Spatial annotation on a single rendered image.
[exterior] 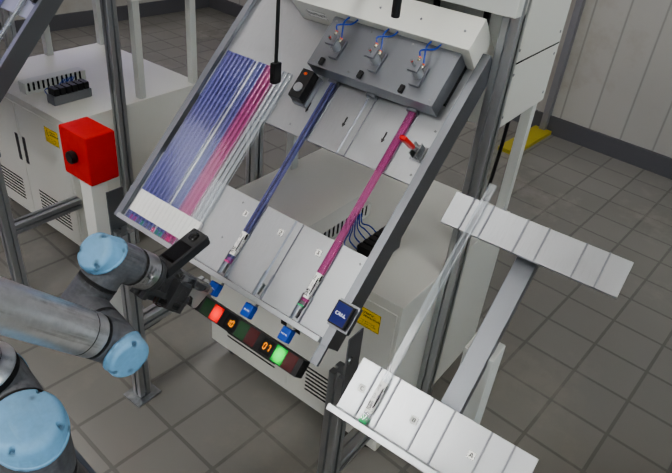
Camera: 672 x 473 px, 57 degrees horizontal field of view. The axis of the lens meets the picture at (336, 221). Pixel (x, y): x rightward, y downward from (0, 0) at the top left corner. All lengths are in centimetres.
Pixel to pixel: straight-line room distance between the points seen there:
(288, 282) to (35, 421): 55
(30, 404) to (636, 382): 205
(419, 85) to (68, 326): 83
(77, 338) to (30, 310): 10
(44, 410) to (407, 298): 87
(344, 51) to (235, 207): 44
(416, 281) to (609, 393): 106
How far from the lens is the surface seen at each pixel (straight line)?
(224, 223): 147
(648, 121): 418
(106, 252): 113
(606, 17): 415
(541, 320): 266
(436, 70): 136
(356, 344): 127
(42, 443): 111
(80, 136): 195
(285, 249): 137
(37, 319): 98
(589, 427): 232
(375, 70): 139
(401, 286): 161
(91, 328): 104
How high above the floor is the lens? 161
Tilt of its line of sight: 33 degrees down
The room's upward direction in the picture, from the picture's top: 6 degrees clockwise
